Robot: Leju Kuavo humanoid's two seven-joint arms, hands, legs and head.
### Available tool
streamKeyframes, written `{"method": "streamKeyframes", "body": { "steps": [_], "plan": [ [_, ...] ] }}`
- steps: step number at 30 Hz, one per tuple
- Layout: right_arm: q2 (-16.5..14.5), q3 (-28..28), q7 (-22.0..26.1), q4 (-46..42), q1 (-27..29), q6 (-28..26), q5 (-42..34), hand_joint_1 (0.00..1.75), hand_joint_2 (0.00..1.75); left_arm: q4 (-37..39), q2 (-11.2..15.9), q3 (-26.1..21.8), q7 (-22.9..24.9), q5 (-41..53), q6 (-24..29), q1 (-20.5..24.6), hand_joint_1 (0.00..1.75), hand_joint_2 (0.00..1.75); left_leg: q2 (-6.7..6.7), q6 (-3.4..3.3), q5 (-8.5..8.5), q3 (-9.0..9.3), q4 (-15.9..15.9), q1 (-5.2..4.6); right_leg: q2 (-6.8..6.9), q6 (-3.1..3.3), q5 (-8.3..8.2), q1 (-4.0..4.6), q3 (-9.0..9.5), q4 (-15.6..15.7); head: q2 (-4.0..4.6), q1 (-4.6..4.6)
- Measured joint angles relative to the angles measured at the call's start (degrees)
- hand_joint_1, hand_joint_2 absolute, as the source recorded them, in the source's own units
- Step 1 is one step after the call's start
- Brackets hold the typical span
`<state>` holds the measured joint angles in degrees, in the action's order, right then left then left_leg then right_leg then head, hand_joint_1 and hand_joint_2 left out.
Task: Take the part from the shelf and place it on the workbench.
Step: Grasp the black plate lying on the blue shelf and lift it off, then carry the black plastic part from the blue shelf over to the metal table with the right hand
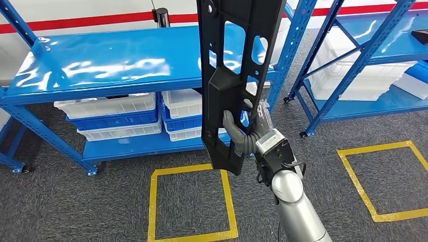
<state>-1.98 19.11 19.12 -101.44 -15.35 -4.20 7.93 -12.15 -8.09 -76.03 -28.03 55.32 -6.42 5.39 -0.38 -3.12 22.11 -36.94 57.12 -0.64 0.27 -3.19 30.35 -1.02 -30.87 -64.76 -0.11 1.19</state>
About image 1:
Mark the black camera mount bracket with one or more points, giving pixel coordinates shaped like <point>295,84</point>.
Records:
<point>281,157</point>

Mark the red barrier belt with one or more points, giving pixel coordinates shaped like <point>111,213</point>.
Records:
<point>83,20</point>

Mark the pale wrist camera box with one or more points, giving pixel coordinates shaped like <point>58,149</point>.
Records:
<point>269,142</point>

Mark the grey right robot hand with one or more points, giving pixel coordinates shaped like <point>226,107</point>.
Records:
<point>230,125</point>

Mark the black chrome stanchion post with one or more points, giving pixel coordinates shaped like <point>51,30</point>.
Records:
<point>163,18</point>

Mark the small black part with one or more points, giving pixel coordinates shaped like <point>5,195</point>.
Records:
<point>420,36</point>

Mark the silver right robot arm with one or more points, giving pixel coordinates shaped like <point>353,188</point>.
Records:
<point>294,207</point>

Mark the long black plastic part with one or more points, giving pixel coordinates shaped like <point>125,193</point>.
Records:
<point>230,90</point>

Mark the white car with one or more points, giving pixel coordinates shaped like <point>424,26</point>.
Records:
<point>83,6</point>

